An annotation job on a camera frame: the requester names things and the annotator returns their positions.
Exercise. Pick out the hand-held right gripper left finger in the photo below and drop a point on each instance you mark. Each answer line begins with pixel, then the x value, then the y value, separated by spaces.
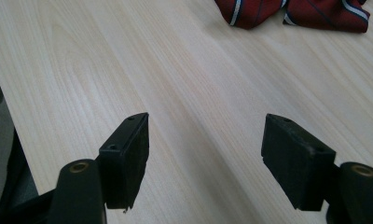
pixel 125 161

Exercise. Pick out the red striped bow tie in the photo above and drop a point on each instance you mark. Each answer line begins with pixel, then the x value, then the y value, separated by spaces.
pixel 315 14

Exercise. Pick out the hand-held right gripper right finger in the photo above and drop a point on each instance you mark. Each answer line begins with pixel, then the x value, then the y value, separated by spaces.
pixel 295 161

